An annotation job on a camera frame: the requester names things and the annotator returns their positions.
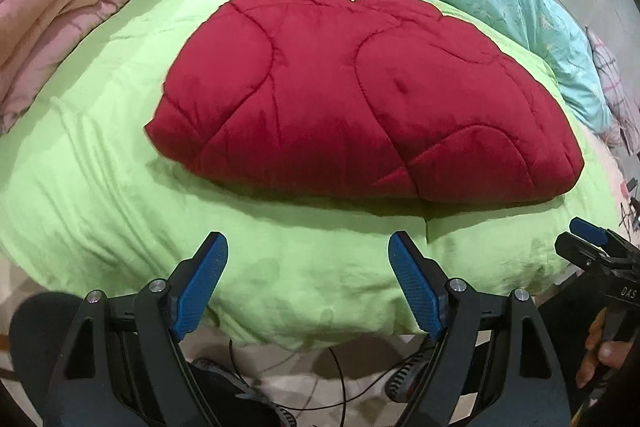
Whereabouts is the red puffer jacket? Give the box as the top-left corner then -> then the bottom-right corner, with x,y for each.
145,0 -> 585,204

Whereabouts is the person's right hand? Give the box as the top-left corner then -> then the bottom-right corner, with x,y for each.
576,309 -> 632,389

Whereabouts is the black slipper on floor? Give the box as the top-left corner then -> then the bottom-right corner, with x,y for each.
189,358 -> 297,427

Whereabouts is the pink plaid cloth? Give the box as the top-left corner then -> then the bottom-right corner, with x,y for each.
586,27 -> 639,156

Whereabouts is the light green bed quilt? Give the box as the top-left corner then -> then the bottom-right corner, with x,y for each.
1,0 -> 623,350

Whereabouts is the black cable on floor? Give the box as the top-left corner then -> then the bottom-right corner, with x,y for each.
226,338 -> 432,427

